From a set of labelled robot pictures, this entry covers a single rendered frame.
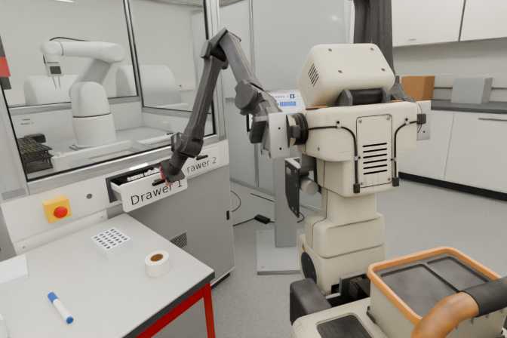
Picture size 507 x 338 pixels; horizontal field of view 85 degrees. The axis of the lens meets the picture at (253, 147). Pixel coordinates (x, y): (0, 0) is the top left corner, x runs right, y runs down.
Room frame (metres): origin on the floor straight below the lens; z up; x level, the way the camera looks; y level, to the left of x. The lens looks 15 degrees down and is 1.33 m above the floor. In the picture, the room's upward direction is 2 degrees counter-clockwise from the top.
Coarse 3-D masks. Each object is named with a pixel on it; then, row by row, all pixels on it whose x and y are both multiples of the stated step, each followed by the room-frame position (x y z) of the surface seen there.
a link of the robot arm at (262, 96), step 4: (260, 92) 0.77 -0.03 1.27; (264, 92) 0.82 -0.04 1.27; (260, 96) 0.76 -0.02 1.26; (264, 96) 0.77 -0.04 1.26; (268, 96) 0.79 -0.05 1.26; (256, 100) 0.77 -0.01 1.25; (260, 100) 0.76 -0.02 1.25; (264, 100) 0.75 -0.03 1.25; (272, 100) 0.79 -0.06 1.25; (256, 104) 0.76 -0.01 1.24; (252, 108) 0.77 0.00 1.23; (240, 112) 0.80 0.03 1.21; (244, 112) 0.79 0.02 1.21; (248, 112) 0.79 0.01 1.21; (252, 112) 0.79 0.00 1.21
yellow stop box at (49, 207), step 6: (54, 198) 0.93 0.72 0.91; (60, 198) 0.93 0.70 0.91; (66, 198) 0.93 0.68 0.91; (42, 204) 0.90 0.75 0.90; (48, 204) 0.89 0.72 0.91; (54, 204) 0.90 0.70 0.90; (60, 204) 0.91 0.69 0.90; (66, 204) 0.92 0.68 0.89; (48, 210) 0.88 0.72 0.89; (48, 216) 0.88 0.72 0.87; (54, 216) 0.89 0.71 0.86; (66, 216) 0.92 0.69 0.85
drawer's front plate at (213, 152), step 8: (200, 152) 1.41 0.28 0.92; (208, 152) 1.46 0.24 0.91; (216, 152) 1.50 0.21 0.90; (192, 160) 1.38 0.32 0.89; (200, 160) 1.41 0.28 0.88; (208, 160) 1.45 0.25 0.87; (216, 160) 1.49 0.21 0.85; (192, 168) 1.37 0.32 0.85; (200, 168) 1.41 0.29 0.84; (208, 168) 1.45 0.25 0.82
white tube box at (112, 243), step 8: (104, 232) 0.87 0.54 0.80; (112, 232) 0.87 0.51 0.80; (120, 232) 0.87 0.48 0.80; (96, 240) 0.83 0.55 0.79; (104, 240) 0.83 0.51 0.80; (112, 240) 0.83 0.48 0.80; (120, 240) 0.82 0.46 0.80; (128, 240) 0.82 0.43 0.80; (96, 248) 0.82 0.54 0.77; (104, 248) 0.78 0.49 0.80; (112, 248) 0.78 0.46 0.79; (120, 248) 0.80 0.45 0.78; (128, 248) 0.82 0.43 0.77; (104, 256) 0.78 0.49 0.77; (112, 256) 0.78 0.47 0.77
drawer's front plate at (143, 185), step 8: (184, 168) 1.19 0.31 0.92; (152, 176) 1.08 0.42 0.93; (160, 176) 1.10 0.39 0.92; (128, 184) 1.00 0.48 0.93; (136, 184) 1.02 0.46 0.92; (144, 184) 1.04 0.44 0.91; (160, 184) 1.09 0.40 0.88; (176, 184) 1.15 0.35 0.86; (184, 184) 1.18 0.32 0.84; (128, 192) 0.99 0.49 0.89; (136, 192) 1.02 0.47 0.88; (144, 192) 1.04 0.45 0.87; (152, 192) 1.07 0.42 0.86; (168, 192) 1.12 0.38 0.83; (128, 200) 0.99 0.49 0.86; (136, 200) 1.01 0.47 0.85; (144, 200) 1.04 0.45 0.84; (152, 200) 1.06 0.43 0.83; (128, 208) 0.99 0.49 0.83; (136, 208) 1.01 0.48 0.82
